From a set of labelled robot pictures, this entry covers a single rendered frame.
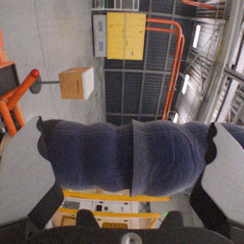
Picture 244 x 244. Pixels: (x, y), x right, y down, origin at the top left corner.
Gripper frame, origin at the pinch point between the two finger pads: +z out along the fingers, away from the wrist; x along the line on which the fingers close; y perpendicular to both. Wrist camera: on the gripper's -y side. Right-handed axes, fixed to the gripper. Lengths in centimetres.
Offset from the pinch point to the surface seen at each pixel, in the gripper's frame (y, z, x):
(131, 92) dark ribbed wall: 427, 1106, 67
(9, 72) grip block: 1.8, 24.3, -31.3
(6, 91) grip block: 6.1, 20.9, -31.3
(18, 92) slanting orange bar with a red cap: 6.5, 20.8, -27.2
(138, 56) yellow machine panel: 92, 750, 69
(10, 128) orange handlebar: 16.5, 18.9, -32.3
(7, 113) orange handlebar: 11.8, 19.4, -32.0
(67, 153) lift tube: 20.2, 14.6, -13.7
